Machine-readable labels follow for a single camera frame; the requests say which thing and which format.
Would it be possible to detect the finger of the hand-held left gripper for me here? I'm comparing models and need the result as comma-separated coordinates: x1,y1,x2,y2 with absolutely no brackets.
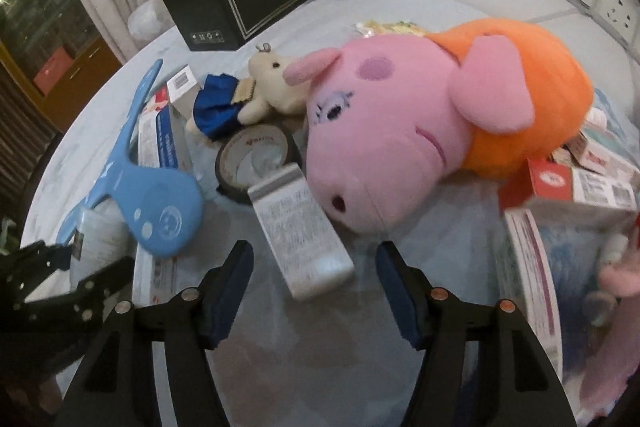
0,256,137,360
0,241,85,305

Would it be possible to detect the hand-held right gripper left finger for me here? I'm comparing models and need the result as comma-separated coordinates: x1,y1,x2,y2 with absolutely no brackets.
52,239,256,427

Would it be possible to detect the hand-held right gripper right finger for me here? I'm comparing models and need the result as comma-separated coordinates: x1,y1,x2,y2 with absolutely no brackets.
375,241,566,427

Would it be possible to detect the orange-dressed pink pig plush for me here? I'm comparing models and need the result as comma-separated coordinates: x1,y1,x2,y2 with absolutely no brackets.
282,19,596,235

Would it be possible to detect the red-dressed pink pig plush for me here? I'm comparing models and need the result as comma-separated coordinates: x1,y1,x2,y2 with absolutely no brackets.
582,227,640,415

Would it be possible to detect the white printed tube pack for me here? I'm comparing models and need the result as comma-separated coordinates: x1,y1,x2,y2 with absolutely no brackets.
247,163,356,300

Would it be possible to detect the blue smiley plastic tool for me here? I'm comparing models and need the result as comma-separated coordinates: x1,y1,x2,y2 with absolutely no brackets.
55,59,205,258

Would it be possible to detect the long white red box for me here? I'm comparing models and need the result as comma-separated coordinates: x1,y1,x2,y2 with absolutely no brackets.
502,207,564,364

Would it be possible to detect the grey tape roll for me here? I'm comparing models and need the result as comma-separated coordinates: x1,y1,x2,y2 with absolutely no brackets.
215,124,304,205

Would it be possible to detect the white blue toothpaste box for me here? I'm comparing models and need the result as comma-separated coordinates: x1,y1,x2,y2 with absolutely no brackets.
137,102,193,172

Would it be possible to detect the wooden cabinet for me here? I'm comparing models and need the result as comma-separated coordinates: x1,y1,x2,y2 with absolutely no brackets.
0,0,122,134

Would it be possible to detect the beige bear plush blue dress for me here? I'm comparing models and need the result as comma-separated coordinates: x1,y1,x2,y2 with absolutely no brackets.
186,44,308,142

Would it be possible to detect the red white carton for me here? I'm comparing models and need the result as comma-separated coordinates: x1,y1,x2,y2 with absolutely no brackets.
500,157,640,222

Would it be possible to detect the red white barcode box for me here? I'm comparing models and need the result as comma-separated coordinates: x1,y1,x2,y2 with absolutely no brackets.
150,66,198,108

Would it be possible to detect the small white red box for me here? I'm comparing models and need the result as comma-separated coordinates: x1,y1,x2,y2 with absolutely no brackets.
565,127,640,174

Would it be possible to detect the white plastic bag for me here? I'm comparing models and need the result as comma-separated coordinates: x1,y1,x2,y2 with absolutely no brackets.
127,0,176,48

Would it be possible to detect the yellow snack packet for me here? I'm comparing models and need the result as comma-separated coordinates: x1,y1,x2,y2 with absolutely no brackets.
356,19,432,39

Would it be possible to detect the white wall socket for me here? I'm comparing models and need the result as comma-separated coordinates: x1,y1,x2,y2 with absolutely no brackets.
595,0,640,46

